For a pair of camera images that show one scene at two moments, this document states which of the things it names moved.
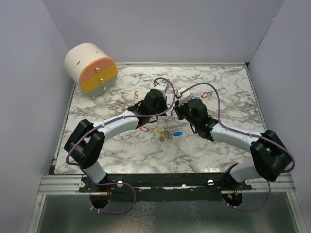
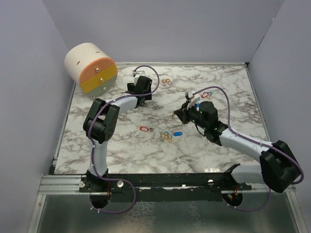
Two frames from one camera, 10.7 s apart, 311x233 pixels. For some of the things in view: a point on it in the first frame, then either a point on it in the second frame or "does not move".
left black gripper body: (162, 107) to (130, 86)
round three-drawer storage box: (90, 66) does not move
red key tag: (204, 95) does not move
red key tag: (144, 128) does not move
